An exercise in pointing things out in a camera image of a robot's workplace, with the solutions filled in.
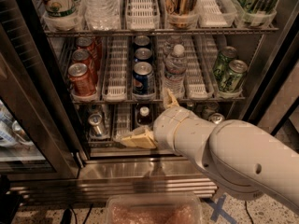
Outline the black cable on floor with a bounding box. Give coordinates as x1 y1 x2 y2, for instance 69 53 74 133
244 201 256 224

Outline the rear clear water bottle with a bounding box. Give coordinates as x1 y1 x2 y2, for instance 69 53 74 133
163 35 183 59

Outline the white empty shelf tray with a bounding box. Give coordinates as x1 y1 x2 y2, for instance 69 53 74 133
102 36 128 102

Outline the rear green soda can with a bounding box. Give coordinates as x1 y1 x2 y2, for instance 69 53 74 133
213 46 237 81

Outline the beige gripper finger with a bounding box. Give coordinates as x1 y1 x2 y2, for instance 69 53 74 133
115 125 157 149
164 89 179 109

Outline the clear plastic bin foreground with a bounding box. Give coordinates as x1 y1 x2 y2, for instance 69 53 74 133
105 192 203 224

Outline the front red soda can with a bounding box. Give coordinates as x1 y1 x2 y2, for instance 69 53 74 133
68 63 96 96

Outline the dark drink bottle bottom shelf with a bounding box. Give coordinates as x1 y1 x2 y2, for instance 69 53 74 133
136 106 153 126

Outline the front clear water bottle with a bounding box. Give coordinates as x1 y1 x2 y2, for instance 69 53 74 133
164 44 187 99

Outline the white empty tray right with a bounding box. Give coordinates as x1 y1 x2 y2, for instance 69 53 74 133
183 36 213 100

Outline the glass fridge door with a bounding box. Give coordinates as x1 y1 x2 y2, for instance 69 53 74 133
0 0 79 181

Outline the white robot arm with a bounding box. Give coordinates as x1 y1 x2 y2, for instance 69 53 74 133
120 91 299 214

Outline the stainless steel fridge cabinet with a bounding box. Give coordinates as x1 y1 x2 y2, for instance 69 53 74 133
8 0 299 203

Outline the front green soda can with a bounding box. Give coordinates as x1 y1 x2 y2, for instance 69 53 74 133
219 60 248 93

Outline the green soda can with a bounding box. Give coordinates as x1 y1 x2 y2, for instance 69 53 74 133
213 46 237 81
219 60 248 93

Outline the clear water bottle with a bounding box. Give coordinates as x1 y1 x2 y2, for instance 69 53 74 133
164 44 187 99
163 35 183 59

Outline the large clear bottle top shelf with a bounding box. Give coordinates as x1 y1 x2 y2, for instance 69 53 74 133
83 0 121 31

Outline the silver can bottom shelf left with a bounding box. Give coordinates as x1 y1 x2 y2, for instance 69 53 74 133
88 114 107 137

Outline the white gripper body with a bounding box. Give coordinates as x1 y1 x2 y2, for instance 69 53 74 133
152 105 217 157

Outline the orange patterned can top shelf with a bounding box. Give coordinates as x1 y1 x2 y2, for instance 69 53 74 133
165 0 199 29

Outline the rear red soda can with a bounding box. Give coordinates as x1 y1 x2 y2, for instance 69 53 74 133
76 36 101 70

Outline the red soda can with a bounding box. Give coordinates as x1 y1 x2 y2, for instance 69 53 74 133
68 63 96 96
72 49 98 83
76 36 101 70

